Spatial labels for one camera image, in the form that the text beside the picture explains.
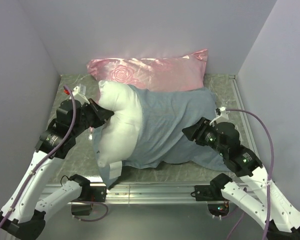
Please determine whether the black right controller box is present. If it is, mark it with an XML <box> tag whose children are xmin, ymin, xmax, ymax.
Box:
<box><xmin>207</xmin><ymin>203</ymin><xmax>230</xmax><ymax>218</ymax></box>

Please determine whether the black controller box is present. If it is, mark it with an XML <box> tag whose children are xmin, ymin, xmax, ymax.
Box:
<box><xmin>70</xmin><ymin>204</ymin><xmax>93</xmax><ymax>217</ymax></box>
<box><xmin>207</xmin><ymin>203</ymin><xmax>230</xmax><ymax>218</ymax></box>

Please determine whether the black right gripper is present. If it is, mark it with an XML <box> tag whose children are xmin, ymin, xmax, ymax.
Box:
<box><xmin>181</xmin><ymin>116</ymin><xmax>226</xmax><ymax>156</ymax></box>

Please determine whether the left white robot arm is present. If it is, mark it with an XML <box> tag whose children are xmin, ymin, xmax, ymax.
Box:
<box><xmin>0</xmin><ymin>98</ymin><xmax>114</xmax><ymax>240</ymax></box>

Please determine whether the blue-grey pillowcase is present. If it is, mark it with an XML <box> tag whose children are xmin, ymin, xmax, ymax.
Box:
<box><xmin>93</xmin><ymin>85</ymin><xmax>227</xmax><ymax>188</ymax></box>

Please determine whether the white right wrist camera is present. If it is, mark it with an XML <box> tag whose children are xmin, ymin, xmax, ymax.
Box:
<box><xmin>209</xmin><ymin>106</ymin><xmax>229</xmax><ymax>126</ymax></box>

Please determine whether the white pillow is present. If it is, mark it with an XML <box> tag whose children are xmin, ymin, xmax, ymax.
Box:
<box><xmin>97</xmin><ymin>80</ymin><xmax>143</xmax><ymax>180</ymax></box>

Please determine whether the aluminium front frame rail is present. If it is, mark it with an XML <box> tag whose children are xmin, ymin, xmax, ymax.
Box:
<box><xmin>42</xmin><ymin>181</ymin><xmax>261</xmax><ymax>205</ymax></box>

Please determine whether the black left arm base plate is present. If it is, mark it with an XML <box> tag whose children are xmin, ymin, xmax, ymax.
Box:
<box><xmin>87</xmin><ymin>185</ymin><xmax>107</xmax><ymax>203</ymax></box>

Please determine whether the black left controller box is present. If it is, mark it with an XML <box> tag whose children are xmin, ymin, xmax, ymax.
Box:
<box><xmin>70</xmin><ymin>204</ymin><xmax>93</xmax><ymax>217</ymax></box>

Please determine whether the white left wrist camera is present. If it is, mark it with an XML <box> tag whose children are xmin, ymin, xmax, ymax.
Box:
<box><xmin>71</xmin><ymin>83</ymin><xmax>89</xmax><ymax>105</ymax></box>

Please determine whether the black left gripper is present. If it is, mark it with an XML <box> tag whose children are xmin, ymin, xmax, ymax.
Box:
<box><xmin>72</xmin><ymin>97</ymin><xmax>115</xmax><ymax>137</ymax></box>

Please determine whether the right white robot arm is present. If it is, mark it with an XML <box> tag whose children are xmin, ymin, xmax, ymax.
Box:
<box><xmin>182</xmin><ymin>117</ymin><xmax>300</xmax><ymax>240</ymax></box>

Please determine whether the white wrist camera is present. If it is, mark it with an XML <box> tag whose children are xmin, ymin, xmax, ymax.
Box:
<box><xmin>71</xmin><ymin>83</ymin><xmax>89</xmax><ymax>105</ymax></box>
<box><xmin>209</xmin><ymin>106</ymin><xmax>229</xmax><ymax>126</ymax></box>

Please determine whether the pink rose satin pillow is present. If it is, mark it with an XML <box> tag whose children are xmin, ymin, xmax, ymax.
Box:
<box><xmin>86</xmin><ymin>49</ymin><xmax>208</xmax><ymax>92</ymax></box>

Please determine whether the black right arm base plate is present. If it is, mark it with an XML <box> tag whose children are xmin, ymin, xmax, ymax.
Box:
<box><xmin>194</xmin><ymin>185</ymin><xmax>223</xmax><ymax>202</ymax></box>

